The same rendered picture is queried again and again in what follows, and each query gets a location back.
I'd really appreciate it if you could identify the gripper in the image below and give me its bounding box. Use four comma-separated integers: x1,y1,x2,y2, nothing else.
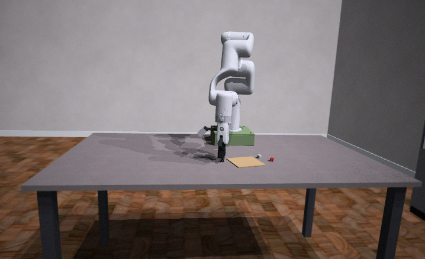
215,121,231,158

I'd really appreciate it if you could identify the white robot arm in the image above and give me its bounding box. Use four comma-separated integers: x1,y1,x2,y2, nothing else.
208,32,255,132

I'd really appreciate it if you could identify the tan flat mat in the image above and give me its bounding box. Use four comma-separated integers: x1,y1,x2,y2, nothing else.
227,157,265,168

